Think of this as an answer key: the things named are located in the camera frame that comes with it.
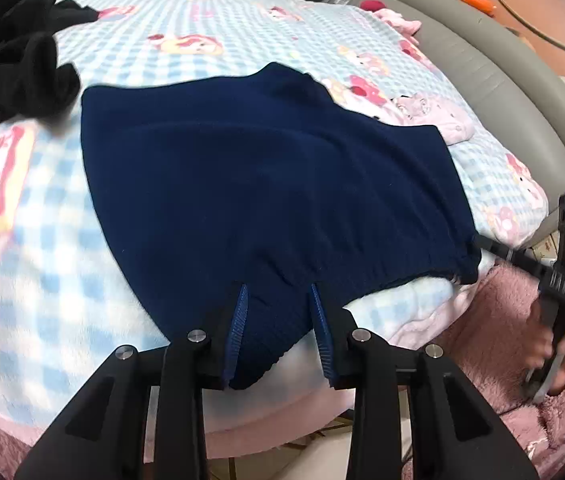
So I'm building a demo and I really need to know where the navy blue sweater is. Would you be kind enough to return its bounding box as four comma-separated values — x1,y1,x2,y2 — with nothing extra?
81,63,481,389

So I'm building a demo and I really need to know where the black fleece garment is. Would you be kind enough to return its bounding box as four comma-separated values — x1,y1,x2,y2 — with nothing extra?
0,0,99,124

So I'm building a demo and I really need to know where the grey padded bed frame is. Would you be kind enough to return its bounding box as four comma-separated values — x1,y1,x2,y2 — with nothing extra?
351,0,565,248

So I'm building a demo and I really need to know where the pink plush toy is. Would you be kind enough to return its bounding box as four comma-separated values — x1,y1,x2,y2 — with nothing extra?
359,0,422,46

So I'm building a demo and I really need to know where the orange carrot toy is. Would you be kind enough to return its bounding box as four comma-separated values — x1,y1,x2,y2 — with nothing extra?
459,0,496,16

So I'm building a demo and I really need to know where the right hand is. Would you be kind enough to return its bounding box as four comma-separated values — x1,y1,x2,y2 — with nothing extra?
526,299,565,396

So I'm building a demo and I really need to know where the small pink garment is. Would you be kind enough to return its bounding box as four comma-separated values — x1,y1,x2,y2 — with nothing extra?
392,93,475,146

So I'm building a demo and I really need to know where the blue checkered cartoon blanket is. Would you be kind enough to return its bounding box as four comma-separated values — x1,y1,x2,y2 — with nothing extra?
0,0,549,443

